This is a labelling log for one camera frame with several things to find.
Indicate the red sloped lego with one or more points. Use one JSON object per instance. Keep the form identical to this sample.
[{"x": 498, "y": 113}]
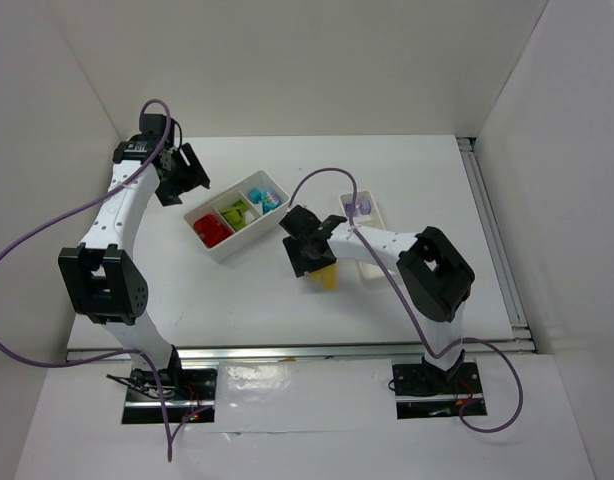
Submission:
[{"x": 219, "y": 237}]

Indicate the teal rounded printed lego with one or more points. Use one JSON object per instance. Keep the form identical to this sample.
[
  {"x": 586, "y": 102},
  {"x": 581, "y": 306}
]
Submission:
[{"x": 269, "y": 201}]

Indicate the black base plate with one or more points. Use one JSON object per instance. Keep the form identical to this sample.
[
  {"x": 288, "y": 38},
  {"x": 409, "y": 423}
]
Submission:
[
  {"x": 194, "y": 398},
  {"x": 418, "y": 395}
]

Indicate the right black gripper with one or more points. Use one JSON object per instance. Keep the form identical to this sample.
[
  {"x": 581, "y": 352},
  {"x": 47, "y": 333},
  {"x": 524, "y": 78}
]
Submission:
[{"x": 304, "y": 257}]

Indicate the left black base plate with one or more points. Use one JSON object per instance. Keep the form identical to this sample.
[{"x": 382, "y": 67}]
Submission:
[{"x": 194, "y": 398}]

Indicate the small teal lego brick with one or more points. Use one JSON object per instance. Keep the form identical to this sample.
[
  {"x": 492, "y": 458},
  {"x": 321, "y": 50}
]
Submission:
[{"x": 255, "y": 196}]

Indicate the light purple small lego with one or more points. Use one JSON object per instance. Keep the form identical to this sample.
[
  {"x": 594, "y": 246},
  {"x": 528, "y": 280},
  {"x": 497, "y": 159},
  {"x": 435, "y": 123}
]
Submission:
[{"x": 365, "y": 208}]

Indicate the yellow long lego plate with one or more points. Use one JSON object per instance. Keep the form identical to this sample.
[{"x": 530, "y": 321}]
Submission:
[{"x": 330, "y": 278}]

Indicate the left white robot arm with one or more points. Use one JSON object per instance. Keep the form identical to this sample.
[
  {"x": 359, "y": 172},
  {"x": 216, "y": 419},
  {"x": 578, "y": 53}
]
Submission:
[{"x": 102, "y": 280}]

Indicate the yellow square lego brick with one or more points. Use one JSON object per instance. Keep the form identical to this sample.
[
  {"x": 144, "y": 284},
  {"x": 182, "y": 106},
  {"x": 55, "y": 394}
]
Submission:
[{"x": 317, "y": 276}]

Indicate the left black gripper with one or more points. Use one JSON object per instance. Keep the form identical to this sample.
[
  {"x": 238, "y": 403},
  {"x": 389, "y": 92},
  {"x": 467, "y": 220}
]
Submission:
[{"x": 188, "y": 173}]

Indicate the red apple shaped lego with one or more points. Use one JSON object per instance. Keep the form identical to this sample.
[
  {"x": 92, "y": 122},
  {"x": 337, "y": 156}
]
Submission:
[{"x": 207, "y": 226}]

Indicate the green long lego brick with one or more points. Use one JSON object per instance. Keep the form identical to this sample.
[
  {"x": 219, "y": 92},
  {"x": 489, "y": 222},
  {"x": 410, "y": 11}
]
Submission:
[{"x": 239, "y": 215}]

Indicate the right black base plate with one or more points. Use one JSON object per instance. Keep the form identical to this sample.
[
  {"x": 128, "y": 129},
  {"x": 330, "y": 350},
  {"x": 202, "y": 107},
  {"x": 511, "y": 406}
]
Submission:
[{"x": 418, "y": 395}]

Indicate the aluminium front rail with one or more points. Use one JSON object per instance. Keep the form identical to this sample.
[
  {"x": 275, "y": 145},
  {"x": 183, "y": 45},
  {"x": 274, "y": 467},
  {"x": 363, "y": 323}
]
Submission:
[{"x": 297, "y": 352}]

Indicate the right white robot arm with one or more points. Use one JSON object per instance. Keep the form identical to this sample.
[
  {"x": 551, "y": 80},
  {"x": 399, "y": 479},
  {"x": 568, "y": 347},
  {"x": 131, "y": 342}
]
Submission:
[{"x": 430, "y": 277}]

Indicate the purple square lego brick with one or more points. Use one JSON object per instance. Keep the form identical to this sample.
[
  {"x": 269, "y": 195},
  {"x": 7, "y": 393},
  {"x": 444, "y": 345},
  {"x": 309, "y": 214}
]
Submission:
[{"x": 351, "y": 209}]

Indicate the left white divided container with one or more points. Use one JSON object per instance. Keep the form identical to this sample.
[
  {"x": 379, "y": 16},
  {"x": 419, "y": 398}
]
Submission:
[{"x": 239, "y": 191}]

